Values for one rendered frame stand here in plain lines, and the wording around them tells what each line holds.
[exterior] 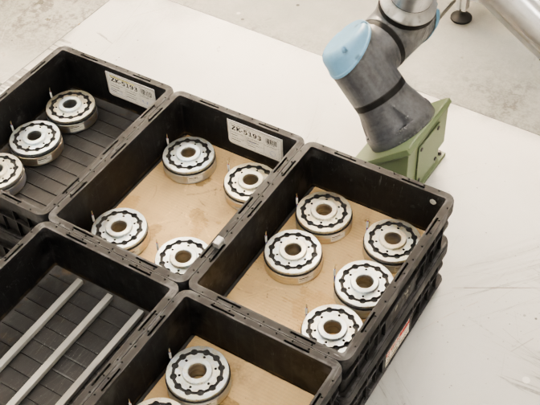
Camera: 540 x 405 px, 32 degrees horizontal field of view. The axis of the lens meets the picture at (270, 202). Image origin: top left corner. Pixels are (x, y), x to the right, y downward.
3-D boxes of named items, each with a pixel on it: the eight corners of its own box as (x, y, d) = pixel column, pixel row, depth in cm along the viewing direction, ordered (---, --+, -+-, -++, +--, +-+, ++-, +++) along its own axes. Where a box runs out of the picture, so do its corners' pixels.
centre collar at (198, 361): (194, 354, 153) (194, 352, 152) (218, 368, 151) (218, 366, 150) (175, 376, 150) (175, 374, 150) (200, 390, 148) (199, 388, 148)
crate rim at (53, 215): (178, 97, 190) (177, 87, 188) (308, 148, 178) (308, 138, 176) (46, 227, 167) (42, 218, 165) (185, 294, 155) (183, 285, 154)
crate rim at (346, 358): (308, 148, 178) (308, 138, 176) (456, 206, 166) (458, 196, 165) (185, 295, 155) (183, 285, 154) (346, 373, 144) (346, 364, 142)
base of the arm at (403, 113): (391, 118, 204) (366, 81, 202) (446, 98, 193) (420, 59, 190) (359, 159, 195) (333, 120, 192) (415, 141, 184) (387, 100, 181)
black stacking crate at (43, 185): (72, 88, 208) (62, 47, 200) (182, 132, 197) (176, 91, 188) (-59, 202, 186) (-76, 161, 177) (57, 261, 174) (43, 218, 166)
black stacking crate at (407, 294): (309, 185, 185) (308, 141, 177) (450, 242, 173) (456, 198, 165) (192, 329, 162) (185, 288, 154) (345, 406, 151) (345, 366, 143)
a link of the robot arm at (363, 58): (341, 112, 194) (304, 59, 190) (380, 74, 200) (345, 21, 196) (377, 104, 184) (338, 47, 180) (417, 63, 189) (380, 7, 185)
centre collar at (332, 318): (329, 312, 157) (329, 309, 157) (353, 327, 155) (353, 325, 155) (311, 331, 155) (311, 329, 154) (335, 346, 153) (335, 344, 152)
